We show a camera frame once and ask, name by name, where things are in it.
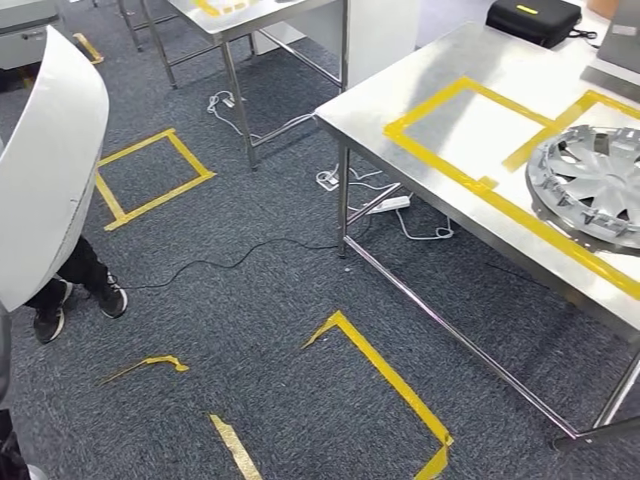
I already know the grey laptop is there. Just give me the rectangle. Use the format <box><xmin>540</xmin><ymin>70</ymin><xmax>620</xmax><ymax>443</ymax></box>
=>
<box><xmin>596</xmin><ymin>0</ymin><xmax>640</xmax><ymax>75</ymax></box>

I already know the thin black floor cable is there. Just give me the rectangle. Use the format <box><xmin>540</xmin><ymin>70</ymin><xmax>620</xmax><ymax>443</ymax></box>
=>
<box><xmin>119</xmin><ymin>236</ymin><xmax>346</xmax><ymax>291</ymax></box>

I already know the steel workbench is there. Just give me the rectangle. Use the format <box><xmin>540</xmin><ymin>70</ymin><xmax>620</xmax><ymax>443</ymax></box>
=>
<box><xmin>313</xmin><ymin>19</ymin><xmax>640</xmax><ymax>453</ymax></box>

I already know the white curved panel part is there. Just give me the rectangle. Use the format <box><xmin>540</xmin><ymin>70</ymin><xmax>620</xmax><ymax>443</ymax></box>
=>
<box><xmin>0</xmin><ymin>25</ymin><xmax>110</xmax><ymax>314</ymax></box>

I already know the loose crumpled yellow tape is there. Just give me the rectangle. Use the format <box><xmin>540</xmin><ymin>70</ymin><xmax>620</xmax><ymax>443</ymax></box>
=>
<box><xmin>96</xmin><ymin>354</ymin><xmax>191</xmax><ymax>388</ymax></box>

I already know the black case cable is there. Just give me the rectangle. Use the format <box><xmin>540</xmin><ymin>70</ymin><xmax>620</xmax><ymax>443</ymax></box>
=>
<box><xmin>568</xmin><ymin>26</ymin><xmax>601</xmax><ymax>51</ymax></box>

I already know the pale grey cabinet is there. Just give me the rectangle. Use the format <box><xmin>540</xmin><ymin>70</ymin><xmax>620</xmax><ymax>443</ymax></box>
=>
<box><xmin>0</xmin><ymin>0</ymin><xmax>69</xmax><ymax>72</ymax></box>

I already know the steel table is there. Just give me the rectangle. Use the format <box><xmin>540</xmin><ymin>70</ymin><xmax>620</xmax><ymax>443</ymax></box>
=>
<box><xmin>116</xmin><ymin>0</ymin><xmax>351</xmax><ymax>172</ymax></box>

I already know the white panel cabinet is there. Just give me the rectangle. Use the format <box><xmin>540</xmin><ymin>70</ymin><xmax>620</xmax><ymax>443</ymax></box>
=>
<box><xmin>250</xmin><ymin>0</ymin><xmax>422</xmax><ymax>91</ymax></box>

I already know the white power strip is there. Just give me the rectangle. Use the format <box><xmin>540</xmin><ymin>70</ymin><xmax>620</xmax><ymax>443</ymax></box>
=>
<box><xmin>368</xmin><ymin>194</ymin><xmax>413</xmax><ymax>216</ymax></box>

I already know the person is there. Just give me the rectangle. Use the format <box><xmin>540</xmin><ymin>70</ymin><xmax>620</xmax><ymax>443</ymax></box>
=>
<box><xmin>25</xmin><ymin>235</ymin><xmax>129</xmax><ymax>346</ymax></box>

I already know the white floor cable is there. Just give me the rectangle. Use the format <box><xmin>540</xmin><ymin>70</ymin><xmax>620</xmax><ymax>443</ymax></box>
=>
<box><xmin>315</xmin><ymin>165</ymin><xmax>455</xmax><ymax>242</ymax></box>

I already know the yellow floor tape square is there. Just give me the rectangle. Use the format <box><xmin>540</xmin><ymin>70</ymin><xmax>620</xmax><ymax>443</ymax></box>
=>
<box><xmin>301</xmin><ymin>309</ymin><xmax>455</xmax><ymax>480</ymax></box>

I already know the grey wheel hubcap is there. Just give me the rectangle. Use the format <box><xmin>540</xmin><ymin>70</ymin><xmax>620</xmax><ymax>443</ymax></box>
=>
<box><xmin>525</xmin><ymin>123</ymin><xmax>640</xmax><ymax>251</ymax></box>

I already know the black zip case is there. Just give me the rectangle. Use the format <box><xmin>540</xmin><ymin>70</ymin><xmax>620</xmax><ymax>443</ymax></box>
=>
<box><xmin>485</xmin><ymin>0</ymin><xmax>584</xmax><ymax>50</ymax></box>

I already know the short yellow tape strip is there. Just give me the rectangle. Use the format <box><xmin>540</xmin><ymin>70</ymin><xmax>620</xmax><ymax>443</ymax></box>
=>
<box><xmin>208</xmin><ymin>413</ymin><xmax>264</xmax><ymax>480</ymax></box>
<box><xmin>72</xmin><ymin>31</ymin><xmax>106</xmax><ymax>66</ymax></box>

